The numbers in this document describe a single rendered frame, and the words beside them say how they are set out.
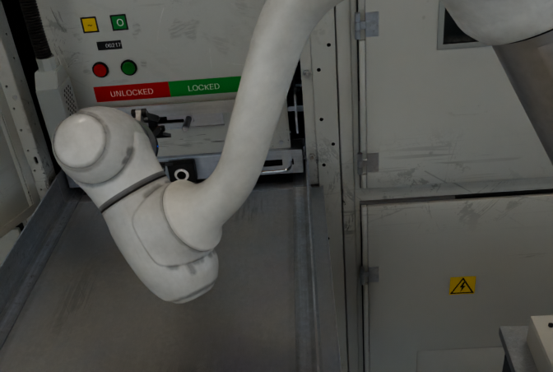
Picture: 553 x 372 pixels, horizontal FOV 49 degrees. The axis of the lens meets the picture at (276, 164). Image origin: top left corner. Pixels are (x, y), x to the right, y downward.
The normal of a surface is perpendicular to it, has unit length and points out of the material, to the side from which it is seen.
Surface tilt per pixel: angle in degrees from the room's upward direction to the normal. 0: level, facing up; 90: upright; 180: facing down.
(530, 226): 90
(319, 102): 90
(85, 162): 65
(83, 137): 57
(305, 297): 0
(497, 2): 119
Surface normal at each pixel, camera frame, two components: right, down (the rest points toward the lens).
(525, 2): -0.13, 0.79
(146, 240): -0.29, 0.15
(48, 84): -0.05, 0.02
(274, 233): -0.08, -0.86
